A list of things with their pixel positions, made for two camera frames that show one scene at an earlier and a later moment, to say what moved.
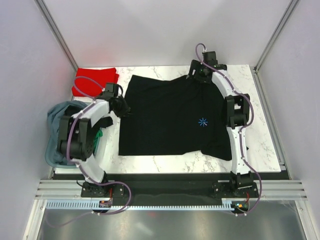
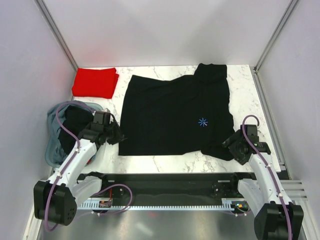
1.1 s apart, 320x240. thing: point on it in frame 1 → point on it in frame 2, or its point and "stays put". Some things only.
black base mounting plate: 171,190 stays put
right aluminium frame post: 277,29 stays put
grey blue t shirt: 54,114 stays put
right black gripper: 195,65 → 240,157
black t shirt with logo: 173,116 stays put
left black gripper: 125,109 → 119,136
